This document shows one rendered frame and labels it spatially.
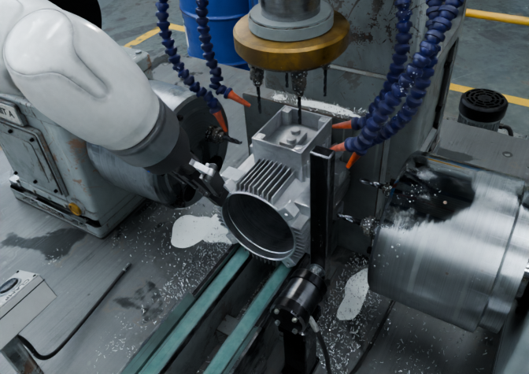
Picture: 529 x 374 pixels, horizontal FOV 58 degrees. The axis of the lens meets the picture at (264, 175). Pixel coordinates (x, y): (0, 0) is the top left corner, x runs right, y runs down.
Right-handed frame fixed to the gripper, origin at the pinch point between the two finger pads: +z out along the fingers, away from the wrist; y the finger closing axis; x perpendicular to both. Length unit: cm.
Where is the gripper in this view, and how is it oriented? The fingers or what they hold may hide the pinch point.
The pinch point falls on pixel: (213, 191)
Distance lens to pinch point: 79.9
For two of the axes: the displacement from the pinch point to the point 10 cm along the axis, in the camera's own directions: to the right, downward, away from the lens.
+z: 3.1, 3.7, 8.8
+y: -8.6, -2.9, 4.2
